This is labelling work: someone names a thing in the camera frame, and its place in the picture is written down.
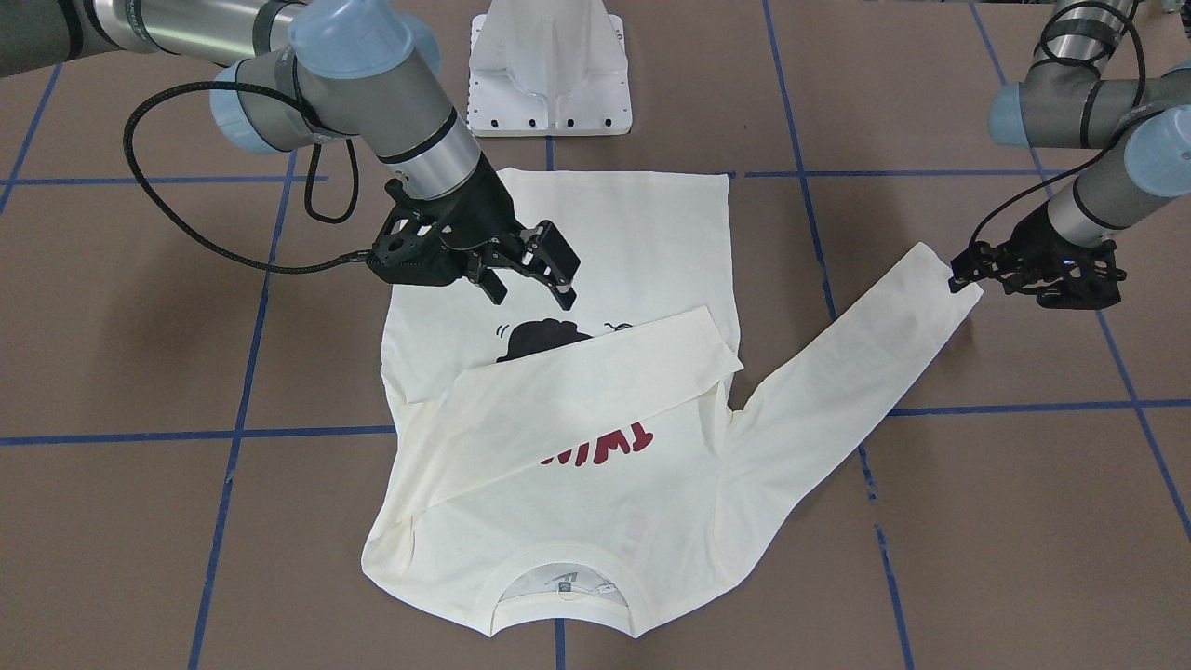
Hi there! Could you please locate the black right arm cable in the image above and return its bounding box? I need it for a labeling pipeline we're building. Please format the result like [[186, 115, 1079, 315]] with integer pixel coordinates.
[[123, 79, 392, 276]]

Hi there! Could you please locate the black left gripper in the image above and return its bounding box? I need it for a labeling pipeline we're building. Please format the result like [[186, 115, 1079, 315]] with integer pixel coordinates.
[[947, 207, 1127, 309]]

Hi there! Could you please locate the white camera pole base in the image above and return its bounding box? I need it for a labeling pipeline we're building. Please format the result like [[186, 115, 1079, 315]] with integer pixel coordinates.
[[464, 1, 634, 139]]

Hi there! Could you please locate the cream long-sleeve printed shirt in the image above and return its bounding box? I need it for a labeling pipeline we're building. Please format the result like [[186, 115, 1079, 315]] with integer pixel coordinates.
[[361, 168, 983, 637]]

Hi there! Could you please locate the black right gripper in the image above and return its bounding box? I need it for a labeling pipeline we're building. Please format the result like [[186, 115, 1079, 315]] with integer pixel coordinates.
[[364, 155, 582, 311]]

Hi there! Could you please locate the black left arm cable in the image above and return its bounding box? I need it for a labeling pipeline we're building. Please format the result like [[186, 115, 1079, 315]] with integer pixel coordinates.
[[968, 0, 1151, 248]]

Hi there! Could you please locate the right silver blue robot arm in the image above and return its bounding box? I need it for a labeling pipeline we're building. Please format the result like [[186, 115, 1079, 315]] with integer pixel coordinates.
[[4, 1, 581, 309]]

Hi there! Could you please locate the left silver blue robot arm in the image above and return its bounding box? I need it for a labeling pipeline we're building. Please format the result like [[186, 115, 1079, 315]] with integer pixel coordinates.
[[948, 1, 1190, 309]]

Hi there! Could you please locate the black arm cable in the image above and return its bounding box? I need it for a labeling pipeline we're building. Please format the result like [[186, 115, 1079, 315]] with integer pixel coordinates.
[[968, 0, 1151, 248], [123, 79, 392, 276]]

